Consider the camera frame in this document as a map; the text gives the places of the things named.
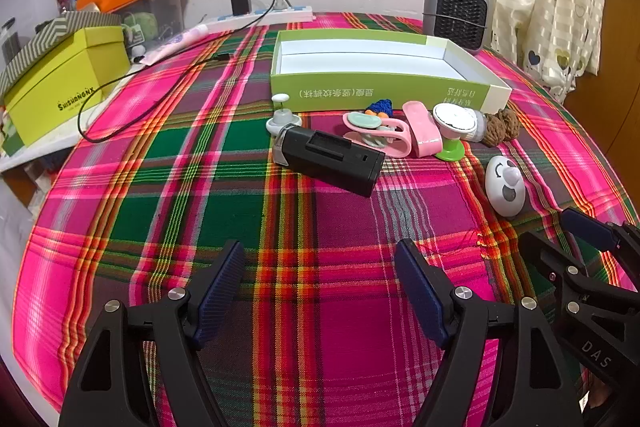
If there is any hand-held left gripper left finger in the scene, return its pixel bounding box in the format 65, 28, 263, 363
59, 239, 246, 427

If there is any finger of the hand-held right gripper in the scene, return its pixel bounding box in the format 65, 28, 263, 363
559, 207, 640, 260
520, 231, 640, 333

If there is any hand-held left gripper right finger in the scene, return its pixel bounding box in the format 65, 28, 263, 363
394, 238, 586, 427

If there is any white panda round toy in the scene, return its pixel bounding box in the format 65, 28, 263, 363
485, 154, 527, 219

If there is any brown walnut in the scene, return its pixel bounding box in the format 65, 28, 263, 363
487, 109, 511, 150
502, 107, 522, 142

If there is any black rectangular device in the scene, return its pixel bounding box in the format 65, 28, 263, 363
272, 125, 387, 198

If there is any pink clip with green pad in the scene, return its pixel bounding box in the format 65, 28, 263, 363
342, 112, 413, 158

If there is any white capped clear jar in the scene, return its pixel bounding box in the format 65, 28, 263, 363
431, 103, 488, 144

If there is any white knob holder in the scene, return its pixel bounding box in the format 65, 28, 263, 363
266, 93, 302, 135

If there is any blue orange knitted toy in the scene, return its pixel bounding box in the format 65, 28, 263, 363
365, 98, 393, 118

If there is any green white cardboard box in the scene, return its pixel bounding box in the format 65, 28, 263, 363
270, 29, 513, 114

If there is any pink green plaid tablecloth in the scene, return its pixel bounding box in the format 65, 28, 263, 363
17, 11, 640, 427

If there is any green suction cup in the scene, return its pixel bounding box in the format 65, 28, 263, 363
434, 139, 466, 162

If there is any pink oblong case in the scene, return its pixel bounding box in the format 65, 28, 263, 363
402, 101, 443, 158

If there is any brown wooden cabinet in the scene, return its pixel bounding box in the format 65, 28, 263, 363
562, 0, 640, 228

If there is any pink white tube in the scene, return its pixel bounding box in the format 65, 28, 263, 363
142, 24, 208, 65

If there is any grey space heater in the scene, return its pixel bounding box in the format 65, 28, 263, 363
422, 0, 490, 52

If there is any yellow-green shoe box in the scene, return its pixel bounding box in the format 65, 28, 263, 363
0, 26, 132, 158

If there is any white power strip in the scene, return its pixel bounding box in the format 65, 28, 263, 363
197, 4, 316, 35

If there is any striped box lid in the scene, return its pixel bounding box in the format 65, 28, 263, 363
0, 11, 123, 95

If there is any dark glass jar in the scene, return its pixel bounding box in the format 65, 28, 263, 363
0, 19, 21, 62

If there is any black charger cable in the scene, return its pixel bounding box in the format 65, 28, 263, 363
77, 0, 277, 144

